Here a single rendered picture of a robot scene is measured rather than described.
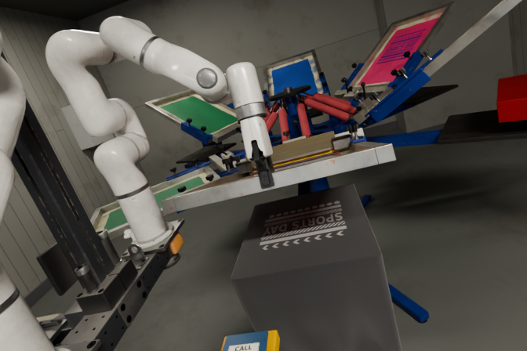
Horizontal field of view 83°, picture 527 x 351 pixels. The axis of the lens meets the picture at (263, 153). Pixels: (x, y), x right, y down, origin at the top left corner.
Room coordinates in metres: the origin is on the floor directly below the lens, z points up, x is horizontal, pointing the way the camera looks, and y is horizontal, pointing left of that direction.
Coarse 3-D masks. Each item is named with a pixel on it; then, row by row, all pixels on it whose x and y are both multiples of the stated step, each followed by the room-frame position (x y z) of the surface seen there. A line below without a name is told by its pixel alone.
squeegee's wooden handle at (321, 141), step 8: (312, 136) 1.23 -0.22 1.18; (320, 136) 1.22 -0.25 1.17; (328, 136) 1.21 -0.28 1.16; (288, 144) 1.25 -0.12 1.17; (296, 144) 1.24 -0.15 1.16; (304, 144) 1.23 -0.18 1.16; (312, 144) 1.23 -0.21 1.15; (320, 144) 1.22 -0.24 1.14; (328, 144) 1.21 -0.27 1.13; (280, 152) 1.26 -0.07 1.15; (288, 152) 1.25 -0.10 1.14; (296, 152) 1.24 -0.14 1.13; (304, 152) 1.23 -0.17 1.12; (272, 160) 1.26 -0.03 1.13
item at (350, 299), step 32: (256, 288) 0.76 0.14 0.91; (288, 288) 0.74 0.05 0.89; (320, 288) 0.72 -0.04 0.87; (352, 288) 0.70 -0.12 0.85; (384, 288) 0.69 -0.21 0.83; (256, 320) 0.77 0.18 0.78; (288, 320) 0.75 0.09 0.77; (320, 320) 0.73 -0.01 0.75; (352, 320) 0.72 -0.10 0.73; (384, 320) 0.69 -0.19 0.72
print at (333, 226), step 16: (304, 208) 1.07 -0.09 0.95; (320, 208) 1.03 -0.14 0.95; (336, 208) 0.99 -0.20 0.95; (272, 224) 1.03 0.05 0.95; (288, 224) 0.99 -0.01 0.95; (304, 224) 0.95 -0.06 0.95; (320, 224) 0.92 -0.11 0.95; (336, 224) 0.89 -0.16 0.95; (272, 240) 0.92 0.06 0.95; (288, 240) 0.89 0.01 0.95; (304, 240) 0.86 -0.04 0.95
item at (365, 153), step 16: (352, 144) 1.12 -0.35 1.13; (368, 144) 0.79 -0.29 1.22; (384, 144) 0.64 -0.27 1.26; (320, 160) 0.68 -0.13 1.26; (336, 160) 0.64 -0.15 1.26; (352, 160) 0.63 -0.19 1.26; (368, 160) 0.62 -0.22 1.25; (384, 160) 0.61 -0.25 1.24; (224, 176) 1.15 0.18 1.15; (240, 176) 1.29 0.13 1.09; (256, 176) 0.69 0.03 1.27; (272, 176) 0.67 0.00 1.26; (288, 176) 0.66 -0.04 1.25; (304, 176) 0.65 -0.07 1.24; (320, 176) 0.64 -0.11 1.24; (192, 192) 0.73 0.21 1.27; (208, 192) 0.70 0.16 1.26; (224, 192) 0.69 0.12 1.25; (240, 192) 0.68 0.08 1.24; (256, 192) 0.67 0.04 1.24; (176, 208) 0.72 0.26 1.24
